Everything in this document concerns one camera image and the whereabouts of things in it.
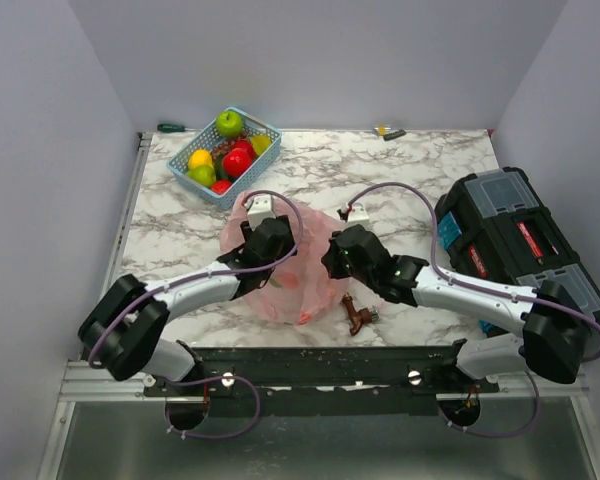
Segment pink plastic bag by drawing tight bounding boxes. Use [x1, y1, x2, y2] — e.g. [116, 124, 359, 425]
[244, 201, 349, 325]

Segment red fake fruit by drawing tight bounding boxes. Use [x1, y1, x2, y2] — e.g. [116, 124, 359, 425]
[210, 179, 232, 195]
[222, 148, 253, 178]

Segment green fake fruit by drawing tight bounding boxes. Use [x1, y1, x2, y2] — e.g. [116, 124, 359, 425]
[187, 164, 217, 189]

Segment green fake apple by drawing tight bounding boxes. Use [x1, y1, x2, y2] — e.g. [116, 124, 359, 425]
[215, 110, 243, 138]

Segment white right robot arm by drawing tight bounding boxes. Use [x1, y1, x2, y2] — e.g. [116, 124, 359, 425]
[322, 225, 591, 392]

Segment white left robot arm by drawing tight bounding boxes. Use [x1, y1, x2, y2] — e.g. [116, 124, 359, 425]
[78, 215, 297, 395]

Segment green fake avocado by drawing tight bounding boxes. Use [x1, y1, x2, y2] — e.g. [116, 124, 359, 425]
[214, 164, 233, 182]

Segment yellow fake starfruit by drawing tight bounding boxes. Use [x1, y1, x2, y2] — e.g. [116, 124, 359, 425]
[249, 134, 272, 156]

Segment red fake pomegranate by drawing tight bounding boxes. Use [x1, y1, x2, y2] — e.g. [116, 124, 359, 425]
[234, 140, 258, 160]

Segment purple fake grapes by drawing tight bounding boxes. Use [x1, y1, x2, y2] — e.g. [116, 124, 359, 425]
[211, 132, 247, 157]

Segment yellow fake pear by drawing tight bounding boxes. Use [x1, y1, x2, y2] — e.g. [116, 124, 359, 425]
[188, 149, 214, 170]

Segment light blue plastic basket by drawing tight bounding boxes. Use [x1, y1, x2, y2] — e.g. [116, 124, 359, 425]
[167, 107, 282, 210]

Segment yellow black small tool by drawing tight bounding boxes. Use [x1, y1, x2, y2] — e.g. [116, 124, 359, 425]
[373, 125, 406, 141]

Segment black plastic toolbox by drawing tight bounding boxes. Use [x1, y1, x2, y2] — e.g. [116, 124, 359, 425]
[435, 167, 600, 323]

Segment black mounting bar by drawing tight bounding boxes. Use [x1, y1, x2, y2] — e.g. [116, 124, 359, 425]
[144, 346, 498, 417]

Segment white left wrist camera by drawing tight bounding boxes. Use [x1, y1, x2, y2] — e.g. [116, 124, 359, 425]
[244, 194, 276, 230]

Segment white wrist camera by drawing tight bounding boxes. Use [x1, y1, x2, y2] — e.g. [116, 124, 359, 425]
[244, 194, 276, 230]
[337, 202, 370, 228]

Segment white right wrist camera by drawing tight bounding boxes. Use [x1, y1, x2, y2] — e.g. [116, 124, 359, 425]
[337, 202, 370, 228]

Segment green handled screwdriver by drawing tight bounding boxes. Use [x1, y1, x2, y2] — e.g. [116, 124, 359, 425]
[156, 123, 187, 133]

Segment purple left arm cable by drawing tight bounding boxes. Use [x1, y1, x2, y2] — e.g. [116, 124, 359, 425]
[87, 189, 304, 442]

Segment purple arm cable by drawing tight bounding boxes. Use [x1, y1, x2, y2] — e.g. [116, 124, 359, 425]
[339, 182, 600, 437]
[87, 189, 304, 442]

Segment metal rail at table edge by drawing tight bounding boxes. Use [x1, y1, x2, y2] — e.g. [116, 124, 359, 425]
[99, 132, 154, 298]

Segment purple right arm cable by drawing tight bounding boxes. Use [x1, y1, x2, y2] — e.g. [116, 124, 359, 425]
[339, 182, 600, 437]

